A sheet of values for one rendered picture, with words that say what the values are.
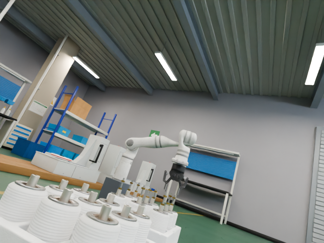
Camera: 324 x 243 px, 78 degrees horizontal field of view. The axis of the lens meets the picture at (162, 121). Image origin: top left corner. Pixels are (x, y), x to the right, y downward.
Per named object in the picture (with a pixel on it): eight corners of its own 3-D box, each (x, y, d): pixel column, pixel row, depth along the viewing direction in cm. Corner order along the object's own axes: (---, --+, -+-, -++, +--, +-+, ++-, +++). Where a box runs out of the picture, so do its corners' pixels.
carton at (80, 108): (55, 108, 582) (63, 93, 596) (74, 118, 641) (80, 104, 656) (68, 111, 557) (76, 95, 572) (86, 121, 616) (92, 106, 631)
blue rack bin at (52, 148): (36, 148, 544) (40, 141, 550) (48, 152, 575) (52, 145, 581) (47, 152, 520) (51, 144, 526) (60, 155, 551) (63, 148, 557)
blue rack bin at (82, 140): (70, 140, 633) (73, 134, 639) (79, 144, 663) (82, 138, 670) (80, 142, 607) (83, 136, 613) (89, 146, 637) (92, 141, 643)
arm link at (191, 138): (198, 133, 113) (196, 134, 127) (183, 129, 114) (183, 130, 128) (195, 145, 113) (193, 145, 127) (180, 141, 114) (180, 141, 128)
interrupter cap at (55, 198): (40, 196, 48) (41, 193, 48) (61, 197, 54) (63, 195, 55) (63, 208, 45) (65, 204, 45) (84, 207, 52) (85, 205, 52)
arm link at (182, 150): (173, 152, 111) (188, 157, 110) (181, 127, 116) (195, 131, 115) (172, 154, 118) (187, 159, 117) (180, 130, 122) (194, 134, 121)
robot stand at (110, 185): (88, 220, 137) (105, 176, 146) (101, 220, 149) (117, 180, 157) (103, 228, 130) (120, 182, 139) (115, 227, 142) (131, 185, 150)
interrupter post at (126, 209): (118, 216, 56) (122, 204, 56) (121, 215, 58) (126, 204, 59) (125, 219, 55) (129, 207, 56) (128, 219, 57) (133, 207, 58)
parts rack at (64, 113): (26, 155, 534) (63, 84, 599) (79, 170, 688) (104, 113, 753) (39, 160, 502) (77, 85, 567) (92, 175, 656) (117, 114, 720)
